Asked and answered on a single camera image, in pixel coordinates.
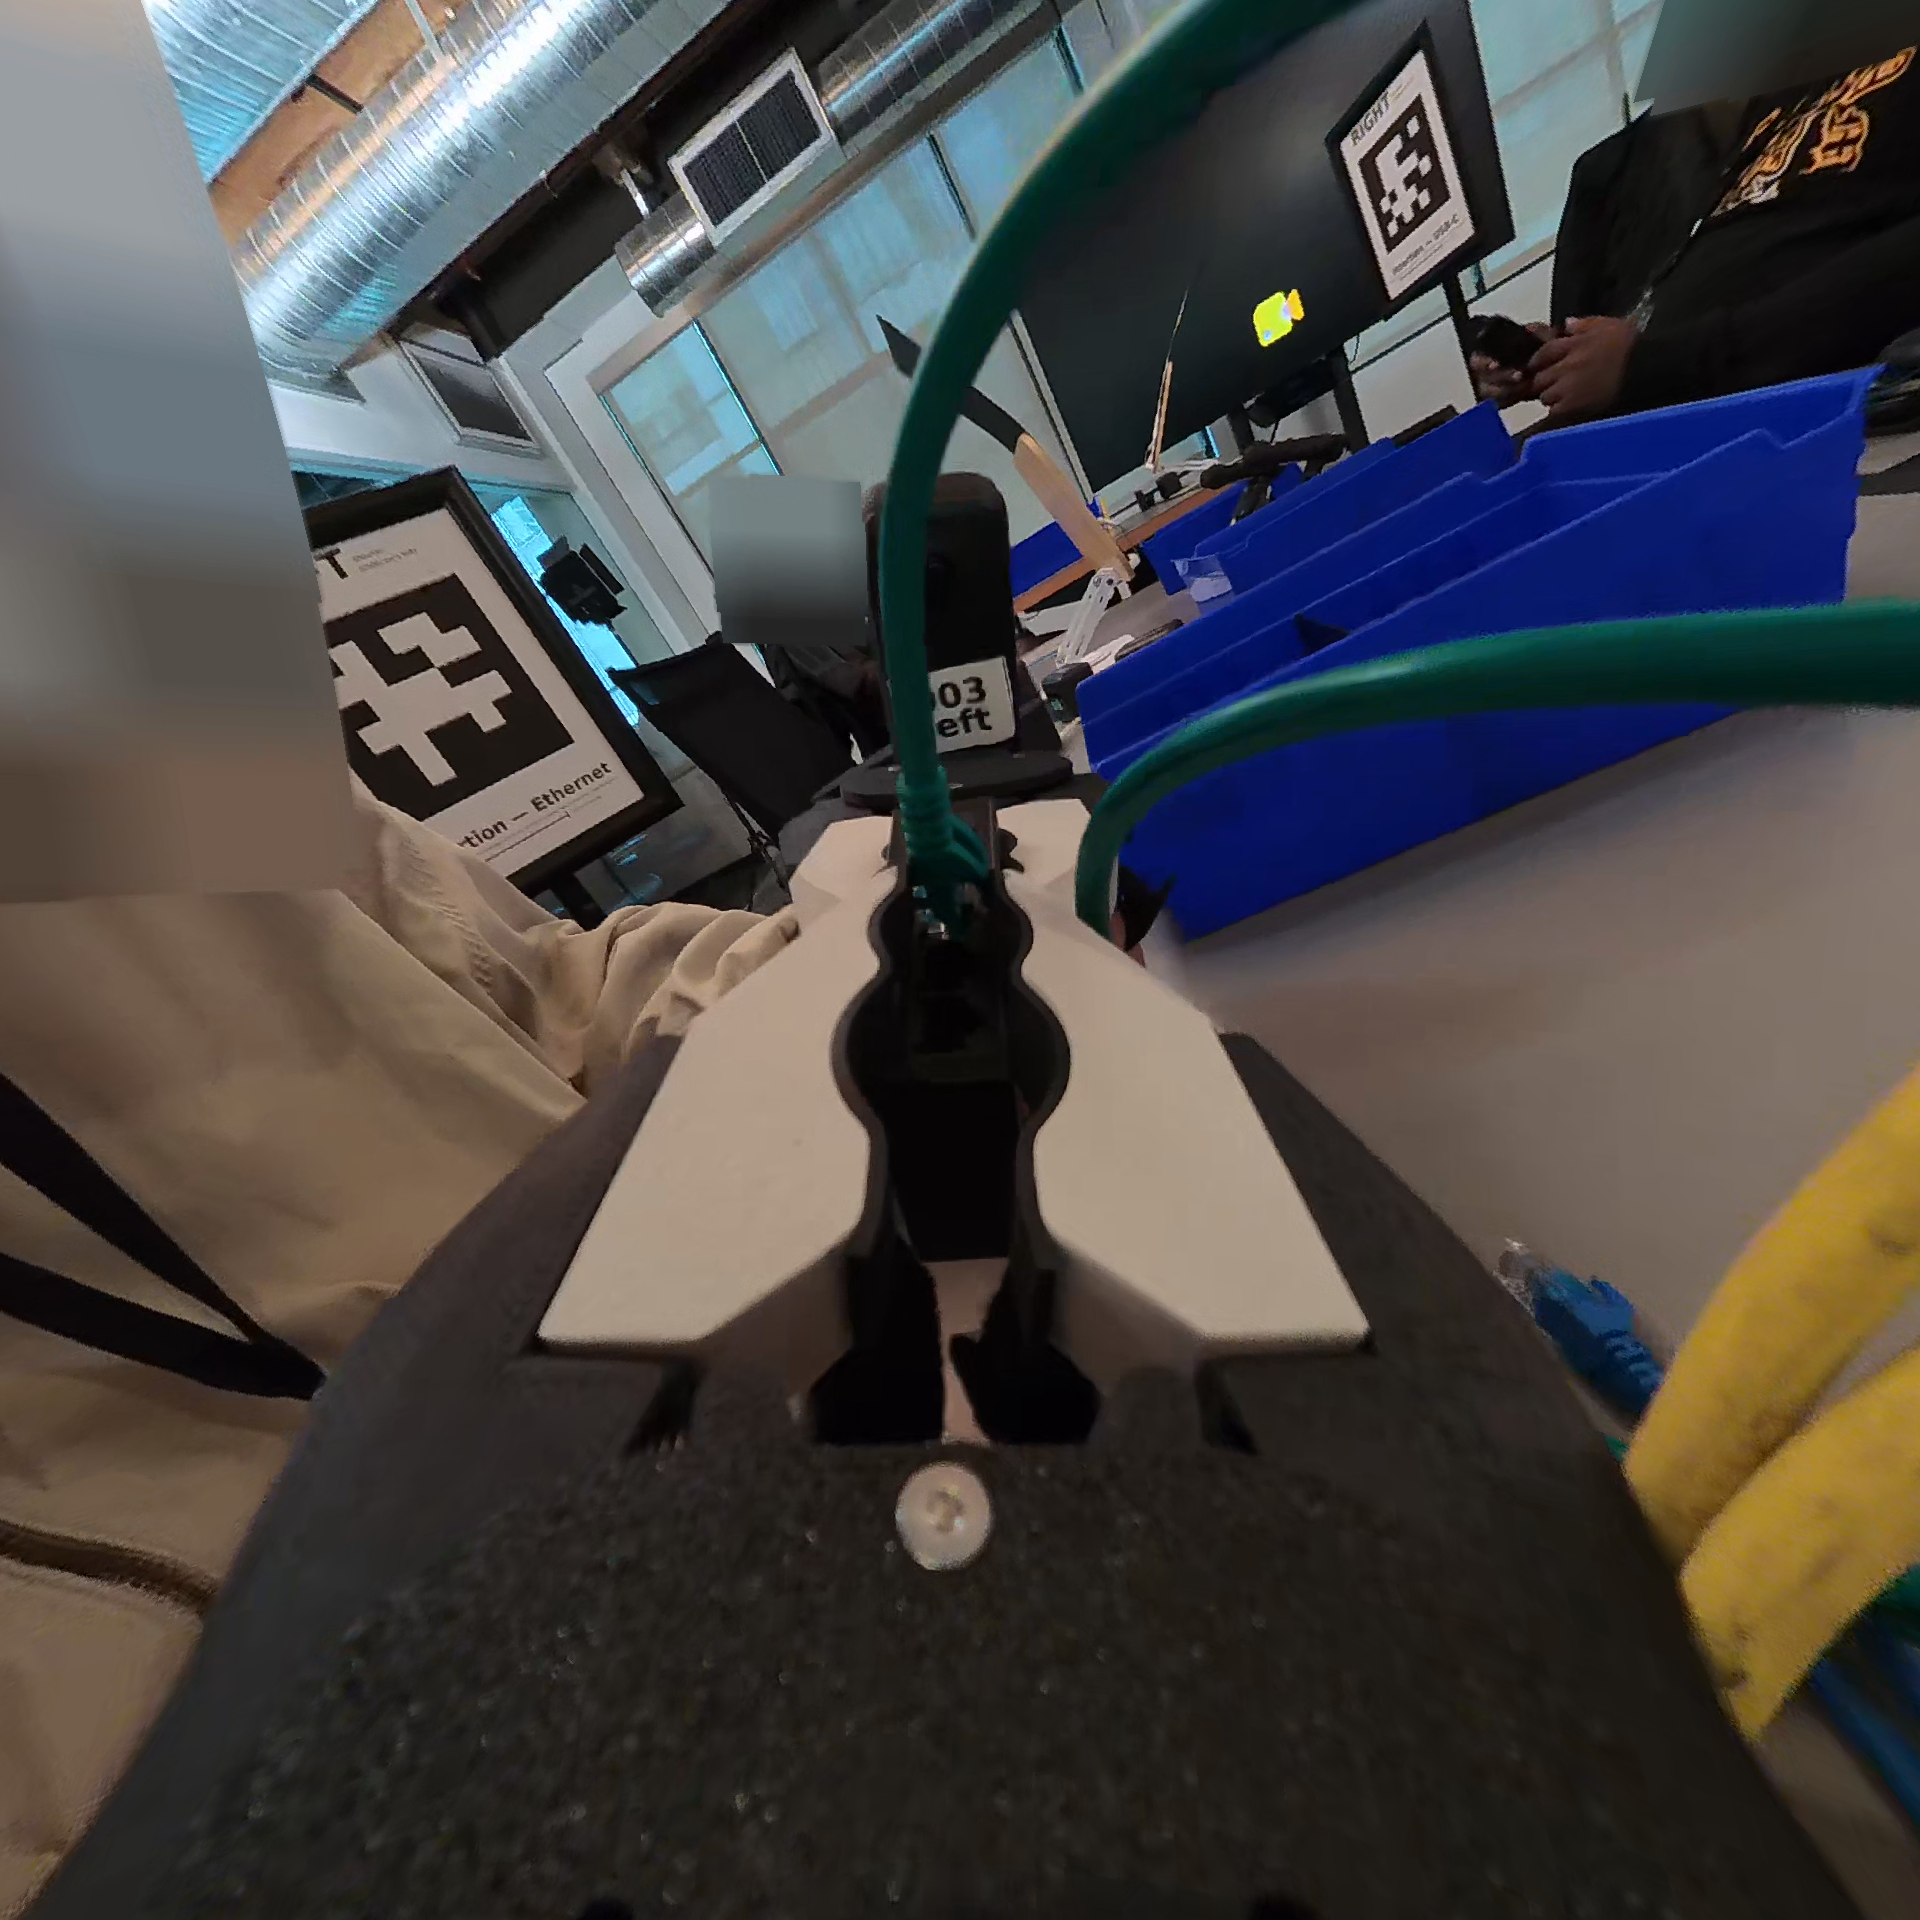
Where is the blue ethernet cable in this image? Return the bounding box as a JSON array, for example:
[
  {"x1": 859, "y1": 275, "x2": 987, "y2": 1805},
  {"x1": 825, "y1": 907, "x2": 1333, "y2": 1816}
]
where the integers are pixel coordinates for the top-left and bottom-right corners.
[{"x1": 1500, "y1": 1241, "x2": 1920, "y2": 1854}]

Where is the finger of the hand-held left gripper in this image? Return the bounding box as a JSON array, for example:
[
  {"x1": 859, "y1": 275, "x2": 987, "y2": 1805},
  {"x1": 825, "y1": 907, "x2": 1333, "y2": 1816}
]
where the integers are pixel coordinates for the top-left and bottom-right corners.
[
  {"x1": 995, "y1": 799, "x2": 1129, "y2": 964},
  {"x1": 786, "y1": 814, "x2": 905, "y2": 939}
]

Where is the black network switch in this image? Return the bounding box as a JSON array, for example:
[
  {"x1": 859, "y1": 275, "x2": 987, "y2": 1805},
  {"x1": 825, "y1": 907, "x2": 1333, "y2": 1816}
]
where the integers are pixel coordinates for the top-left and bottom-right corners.
[{"x1": 872, "y1": 885, "x2": 1041, "y2": 1263}]

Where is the black strap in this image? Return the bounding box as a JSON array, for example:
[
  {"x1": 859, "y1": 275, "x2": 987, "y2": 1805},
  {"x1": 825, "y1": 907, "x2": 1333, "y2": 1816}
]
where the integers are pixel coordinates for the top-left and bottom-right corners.
[{"x1": 0, "y1": 1072, "x2": 327, "y2": 1403}]

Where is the light wood tilting board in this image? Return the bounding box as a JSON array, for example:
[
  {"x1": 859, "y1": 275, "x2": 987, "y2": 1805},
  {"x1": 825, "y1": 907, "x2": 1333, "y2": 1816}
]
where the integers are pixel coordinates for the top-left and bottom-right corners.
[{"x1": 1013, "y1": 432, "x2": 1137, "y2": 579}]

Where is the yellow ethernet cable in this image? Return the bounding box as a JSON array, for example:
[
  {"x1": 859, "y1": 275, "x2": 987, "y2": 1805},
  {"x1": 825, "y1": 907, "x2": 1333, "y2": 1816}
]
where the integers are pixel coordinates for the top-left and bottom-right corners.
[{"x1": 1627, "y1": 1072, "x2": 1920, "y2": 1742}]

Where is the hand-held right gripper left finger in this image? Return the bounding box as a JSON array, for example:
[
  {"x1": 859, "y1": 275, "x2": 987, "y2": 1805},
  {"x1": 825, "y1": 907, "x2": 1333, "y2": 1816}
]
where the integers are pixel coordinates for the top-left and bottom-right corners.
[{"x1": 537, "y1": 895, "x2": 947, "y2": 1449}]

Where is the green ethernet cable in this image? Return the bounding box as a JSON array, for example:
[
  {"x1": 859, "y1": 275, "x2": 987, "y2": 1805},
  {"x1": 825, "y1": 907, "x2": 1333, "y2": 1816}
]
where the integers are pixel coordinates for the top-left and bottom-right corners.
[{"x1": 877, "y1": 0, "x2": 1920, "y2": 945}]

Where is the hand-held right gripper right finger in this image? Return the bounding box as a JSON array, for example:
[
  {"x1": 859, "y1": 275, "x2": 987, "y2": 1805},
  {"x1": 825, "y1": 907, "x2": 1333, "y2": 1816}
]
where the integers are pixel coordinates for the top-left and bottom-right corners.
[{"x1": 948, "y1": 895, "x2": 1375, "y2": 1449}]

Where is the person's left forearm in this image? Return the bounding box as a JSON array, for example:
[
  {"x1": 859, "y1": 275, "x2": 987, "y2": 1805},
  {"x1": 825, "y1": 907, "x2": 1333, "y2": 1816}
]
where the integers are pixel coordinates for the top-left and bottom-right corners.
[{"x1": 497, "y1": 901, "x2": 804, "y2": 1104}]

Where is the black folding chair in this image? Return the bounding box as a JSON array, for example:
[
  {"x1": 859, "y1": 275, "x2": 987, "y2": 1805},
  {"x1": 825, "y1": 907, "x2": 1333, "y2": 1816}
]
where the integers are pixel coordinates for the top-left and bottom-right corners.
[{"x1": 609, "y1": 637, "x2": 859, "y2": 903}]

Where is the large printed tag sign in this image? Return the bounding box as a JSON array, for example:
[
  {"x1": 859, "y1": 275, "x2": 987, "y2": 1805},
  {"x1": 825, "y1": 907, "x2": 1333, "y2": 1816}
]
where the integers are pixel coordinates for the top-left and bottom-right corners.
[{"x1": 300, "y1": 464, "x2": 688, "y2": 889}]

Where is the black screen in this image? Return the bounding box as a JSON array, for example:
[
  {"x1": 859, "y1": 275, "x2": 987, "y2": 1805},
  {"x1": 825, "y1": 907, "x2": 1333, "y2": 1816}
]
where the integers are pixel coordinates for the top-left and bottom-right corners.
[{"x1": 1017, "y1": 0, "x2": 1519, "y2": 493}]

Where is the silver air duct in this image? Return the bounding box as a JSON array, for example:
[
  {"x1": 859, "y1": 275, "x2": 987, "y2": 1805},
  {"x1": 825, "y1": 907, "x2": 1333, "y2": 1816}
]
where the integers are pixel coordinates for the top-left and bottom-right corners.
[
  {"x1": 616, "y1": 0, "x2": 1085, "y2": 317},
  {"x1": 152, "y1": 0, "x2": 752, "y2": 383}
]

